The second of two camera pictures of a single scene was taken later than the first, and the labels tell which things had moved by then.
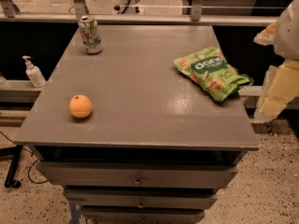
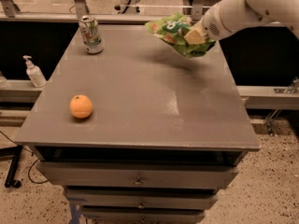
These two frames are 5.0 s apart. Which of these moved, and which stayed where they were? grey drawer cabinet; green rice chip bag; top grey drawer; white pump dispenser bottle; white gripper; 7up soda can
Moved: green rice chip bag; white gripper
Stayed: white pump dispenser bottle; 7up soda can; grey drawer cabinet; top grey drawer
